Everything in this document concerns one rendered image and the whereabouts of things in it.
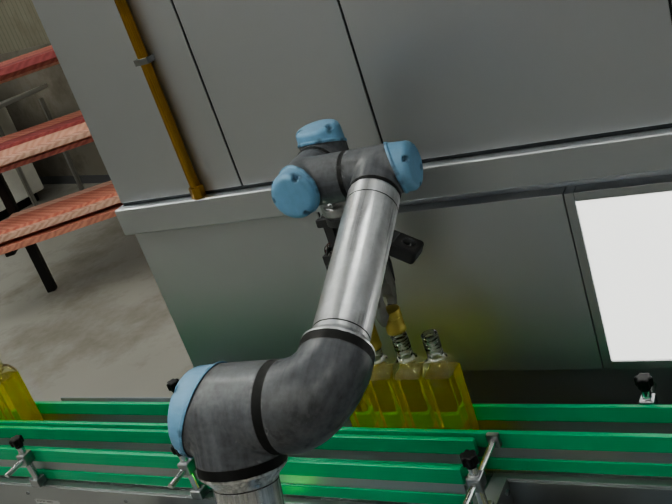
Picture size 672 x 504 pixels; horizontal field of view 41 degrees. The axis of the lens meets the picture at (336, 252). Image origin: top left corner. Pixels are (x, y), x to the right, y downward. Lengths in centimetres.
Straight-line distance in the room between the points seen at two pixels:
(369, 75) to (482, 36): 21
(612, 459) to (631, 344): 20
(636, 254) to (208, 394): 75
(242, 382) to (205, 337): 95
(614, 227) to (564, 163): 13
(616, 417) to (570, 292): 22
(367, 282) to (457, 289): 50
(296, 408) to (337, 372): 6
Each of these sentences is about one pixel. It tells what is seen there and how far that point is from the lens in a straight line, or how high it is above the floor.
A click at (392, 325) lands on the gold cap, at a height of 117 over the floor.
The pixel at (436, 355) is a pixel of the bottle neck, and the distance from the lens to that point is 156.
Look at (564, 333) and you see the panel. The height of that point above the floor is 106.
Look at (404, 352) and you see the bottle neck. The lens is 158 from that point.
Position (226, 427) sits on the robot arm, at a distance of 109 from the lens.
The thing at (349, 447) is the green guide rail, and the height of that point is 94.
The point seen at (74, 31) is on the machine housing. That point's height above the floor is 176.
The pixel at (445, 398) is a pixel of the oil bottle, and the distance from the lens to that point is 159.
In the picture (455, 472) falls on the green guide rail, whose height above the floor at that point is 96.
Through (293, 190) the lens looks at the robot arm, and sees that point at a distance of 132.
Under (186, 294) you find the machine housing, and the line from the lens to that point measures 198.
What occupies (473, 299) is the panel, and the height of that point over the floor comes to 114.
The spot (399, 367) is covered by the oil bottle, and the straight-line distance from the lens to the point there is 159.
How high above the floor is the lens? 189
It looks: 22 degrees down
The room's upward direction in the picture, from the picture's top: 19 degrees counter-clockwise
